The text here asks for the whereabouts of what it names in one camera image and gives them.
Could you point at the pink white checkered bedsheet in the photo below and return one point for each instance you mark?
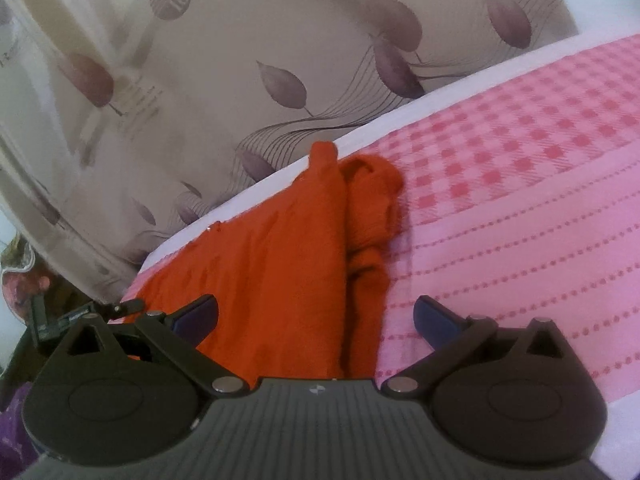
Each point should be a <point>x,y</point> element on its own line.
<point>522,191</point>

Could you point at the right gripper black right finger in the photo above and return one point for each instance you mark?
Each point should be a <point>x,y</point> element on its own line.
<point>511,396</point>

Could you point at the red knit sweater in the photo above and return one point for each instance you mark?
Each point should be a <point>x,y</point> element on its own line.
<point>300,279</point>

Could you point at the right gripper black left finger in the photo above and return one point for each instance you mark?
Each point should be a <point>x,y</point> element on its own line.
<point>113,394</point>

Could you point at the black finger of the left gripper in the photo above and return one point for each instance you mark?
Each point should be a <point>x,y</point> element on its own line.
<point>129,307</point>

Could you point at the beige leaf print curtain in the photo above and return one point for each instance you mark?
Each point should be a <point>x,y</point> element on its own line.
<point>123,121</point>

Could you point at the floral decorative item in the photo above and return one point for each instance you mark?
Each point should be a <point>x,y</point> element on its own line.
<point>23,275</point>

